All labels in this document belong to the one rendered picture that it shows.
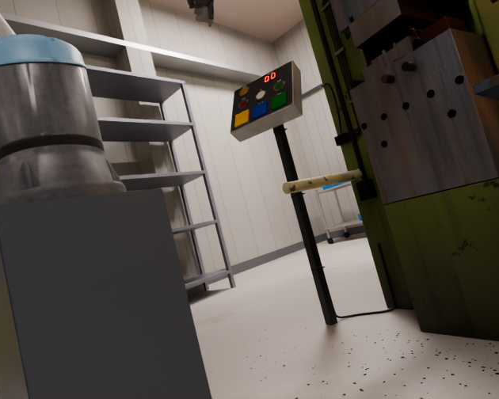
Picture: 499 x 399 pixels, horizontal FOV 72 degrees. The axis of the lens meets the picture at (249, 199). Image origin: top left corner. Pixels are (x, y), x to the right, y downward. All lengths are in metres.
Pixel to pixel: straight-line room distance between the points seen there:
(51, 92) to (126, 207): 0.20
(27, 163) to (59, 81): 0.13
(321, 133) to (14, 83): 5.69
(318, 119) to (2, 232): 5.86
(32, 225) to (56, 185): 0.07
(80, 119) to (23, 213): 0.18
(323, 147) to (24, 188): 5.70
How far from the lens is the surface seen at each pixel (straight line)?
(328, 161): 6.02
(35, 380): 0.48
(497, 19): 1.40
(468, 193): 1.20
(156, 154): 3.85
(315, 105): 6.20
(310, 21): 1.88
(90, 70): 3.34
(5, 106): 0.60
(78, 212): 0.50
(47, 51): 0.62
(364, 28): 1.48
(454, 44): 1.22
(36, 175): 0.54
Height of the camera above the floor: 0.50
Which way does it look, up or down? 5 degrees up
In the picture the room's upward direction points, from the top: 15 degrees counter-clockwise
